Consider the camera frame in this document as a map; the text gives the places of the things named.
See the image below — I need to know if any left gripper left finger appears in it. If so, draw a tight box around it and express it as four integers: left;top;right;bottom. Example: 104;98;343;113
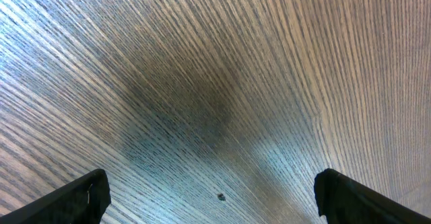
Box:
1;169;111;224

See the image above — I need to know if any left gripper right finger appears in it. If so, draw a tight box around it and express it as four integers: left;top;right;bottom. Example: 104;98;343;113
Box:
314;168;430;224

